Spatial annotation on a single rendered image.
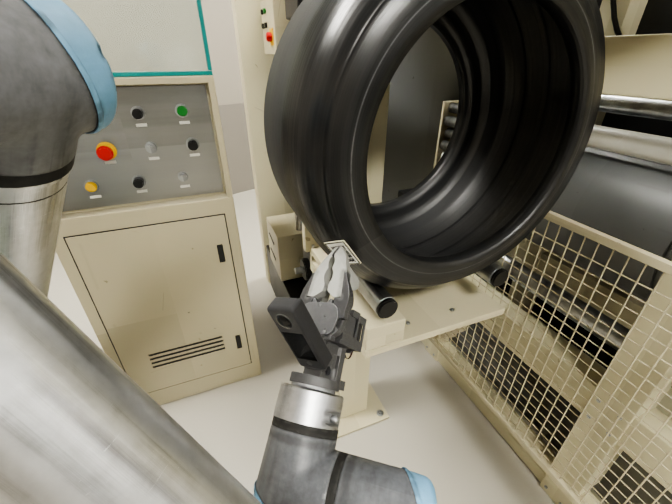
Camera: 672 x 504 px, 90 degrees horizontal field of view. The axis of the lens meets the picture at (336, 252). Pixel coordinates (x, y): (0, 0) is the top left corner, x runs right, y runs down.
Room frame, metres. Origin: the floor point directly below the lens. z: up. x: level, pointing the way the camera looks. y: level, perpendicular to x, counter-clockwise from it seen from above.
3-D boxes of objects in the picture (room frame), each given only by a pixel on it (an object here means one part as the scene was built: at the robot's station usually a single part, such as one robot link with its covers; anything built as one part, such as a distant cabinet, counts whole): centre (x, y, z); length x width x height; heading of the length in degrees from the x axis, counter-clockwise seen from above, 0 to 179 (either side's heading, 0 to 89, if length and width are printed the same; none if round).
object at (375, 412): (0.95, -0.05, 0.01); 0.27 x 0.27 x 0.02; 22
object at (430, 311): (0.72, -0.16, 0.80); 0.37 x 0.36 x 0.02; 112
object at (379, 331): (0.67, -0.03, 0.83); 0.36 x 0.09 x 0.06; 22
